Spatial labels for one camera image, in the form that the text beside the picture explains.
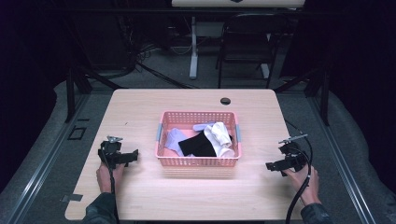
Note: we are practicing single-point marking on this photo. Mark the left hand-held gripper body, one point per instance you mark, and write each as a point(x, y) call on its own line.
point(111, 150)

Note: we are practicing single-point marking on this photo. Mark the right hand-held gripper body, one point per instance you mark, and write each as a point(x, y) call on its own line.
point(293, 156)

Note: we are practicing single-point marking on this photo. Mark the person's right hand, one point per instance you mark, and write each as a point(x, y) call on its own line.
point(303, 186)

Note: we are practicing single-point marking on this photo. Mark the person's left hand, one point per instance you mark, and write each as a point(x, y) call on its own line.
point(105, 180)

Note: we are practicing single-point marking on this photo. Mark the large lavender sock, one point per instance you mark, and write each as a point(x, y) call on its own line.
point(173, 139)

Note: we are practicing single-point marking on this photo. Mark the white sock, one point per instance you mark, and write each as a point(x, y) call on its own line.
point(221, 137)

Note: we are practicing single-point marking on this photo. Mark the grey tape strip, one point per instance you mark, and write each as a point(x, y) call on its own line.
point(71, 198)

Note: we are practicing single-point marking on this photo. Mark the pink plastic basket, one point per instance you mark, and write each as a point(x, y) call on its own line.
point(199, 162)

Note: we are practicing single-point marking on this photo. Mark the black sock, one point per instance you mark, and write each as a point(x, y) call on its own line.
point(199, 146)

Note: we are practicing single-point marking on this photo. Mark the black metal stand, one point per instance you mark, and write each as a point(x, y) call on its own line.
point(71, 93)
point(324, 96)

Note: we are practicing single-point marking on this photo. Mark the small lavender sock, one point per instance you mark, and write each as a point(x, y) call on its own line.
point(200, 126)

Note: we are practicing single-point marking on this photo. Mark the black metal chair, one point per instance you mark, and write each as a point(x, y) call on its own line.
point(249, 46)

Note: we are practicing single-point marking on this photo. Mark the white desk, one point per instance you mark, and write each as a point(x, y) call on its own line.
point(236, 3)

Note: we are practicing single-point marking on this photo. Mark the aluminium floor rail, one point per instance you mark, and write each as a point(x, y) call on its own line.
point(342, 161)
point(37, 168)

